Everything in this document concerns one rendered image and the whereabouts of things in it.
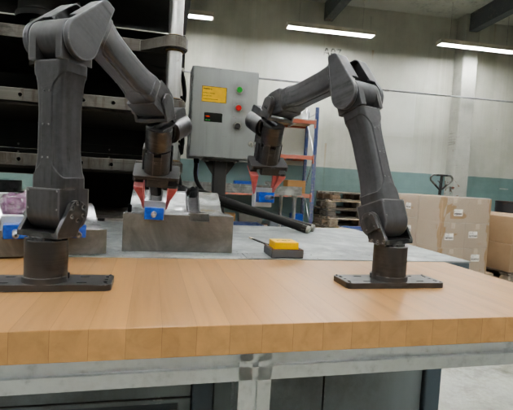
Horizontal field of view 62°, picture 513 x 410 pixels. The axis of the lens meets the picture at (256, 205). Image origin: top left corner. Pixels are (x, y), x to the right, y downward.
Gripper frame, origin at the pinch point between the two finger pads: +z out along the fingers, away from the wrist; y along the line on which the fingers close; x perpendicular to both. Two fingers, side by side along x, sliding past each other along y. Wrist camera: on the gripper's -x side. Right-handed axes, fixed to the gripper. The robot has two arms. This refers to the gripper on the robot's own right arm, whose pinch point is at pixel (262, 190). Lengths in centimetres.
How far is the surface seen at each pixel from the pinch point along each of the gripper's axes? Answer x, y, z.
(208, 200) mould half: -9.5, 14.0, 9.3
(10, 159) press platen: -63, 86, 25
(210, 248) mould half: 19.1, 15.9, 6.1
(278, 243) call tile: 22.6, 0.4, 1.9
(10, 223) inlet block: 25, 57, -4
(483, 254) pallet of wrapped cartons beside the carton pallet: -200, -302, 175
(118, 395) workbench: 36, 36, 37
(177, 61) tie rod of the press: -76, 23, -16
